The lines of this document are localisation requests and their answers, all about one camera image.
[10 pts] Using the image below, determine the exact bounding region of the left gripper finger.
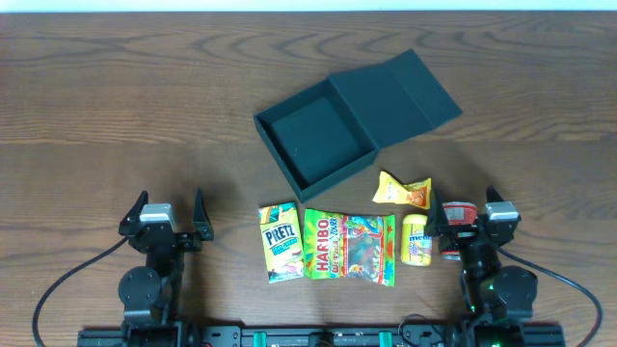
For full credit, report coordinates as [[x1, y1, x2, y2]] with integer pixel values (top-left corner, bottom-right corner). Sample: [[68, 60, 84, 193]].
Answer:
[[119, 190, 148, 236], [192, 188, 214, 241]]

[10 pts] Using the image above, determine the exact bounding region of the red tin can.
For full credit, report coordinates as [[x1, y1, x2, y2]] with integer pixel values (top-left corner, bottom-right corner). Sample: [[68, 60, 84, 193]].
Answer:
[[440, 201, 477, 261]]

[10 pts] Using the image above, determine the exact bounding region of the Haribo gummy bag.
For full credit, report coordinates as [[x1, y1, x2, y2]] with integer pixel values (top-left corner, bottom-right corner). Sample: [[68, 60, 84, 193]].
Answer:
[[304, 209, 396, 286]]

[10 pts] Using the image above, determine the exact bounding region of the black gift box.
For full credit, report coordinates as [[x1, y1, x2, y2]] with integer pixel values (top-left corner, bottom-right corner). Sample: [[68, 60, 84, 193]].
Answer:
[[254, 50, 462, 202]]

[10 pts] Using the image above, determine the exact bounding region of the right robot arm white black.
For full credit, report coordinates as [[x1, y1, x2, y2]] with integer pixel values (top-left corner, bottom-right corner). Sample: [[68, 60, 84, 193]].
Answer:
[[425, 186, 538, 332]]

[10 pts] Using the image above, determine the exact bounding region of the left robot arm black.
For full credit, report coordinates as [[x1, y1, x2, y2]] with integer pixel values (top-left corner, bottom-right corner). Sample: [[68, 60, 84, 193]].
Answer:
[[119, 190, 213, 328]]

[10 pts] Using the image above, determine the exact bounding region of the yellow Mentos bottle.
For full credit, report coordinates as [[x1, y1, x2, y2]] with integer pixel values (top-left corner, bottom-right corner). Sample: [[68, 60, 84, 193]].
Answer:
[[400, 214, 433, 266]]

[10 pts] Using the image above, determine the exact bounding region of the yellow orange candy packet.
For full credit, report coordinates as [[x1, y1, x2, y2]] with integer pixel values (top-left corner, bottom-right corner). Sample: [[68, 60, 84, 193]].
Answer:
[[372, 172, 432, 210]]

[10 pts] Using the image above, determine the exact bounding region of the yellow Pretz snack box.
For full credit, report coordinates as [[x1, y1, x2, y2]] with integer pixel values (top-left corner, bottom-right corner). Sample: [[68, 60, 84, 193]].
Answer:
[[258, 202, 305, 283]]

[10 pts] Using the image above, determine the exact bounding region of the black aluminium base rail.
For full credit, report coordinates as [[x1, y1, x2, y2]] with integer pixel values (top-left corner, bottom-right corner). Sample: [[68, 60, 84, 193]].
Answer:
[[77, 321, 565, 347]]

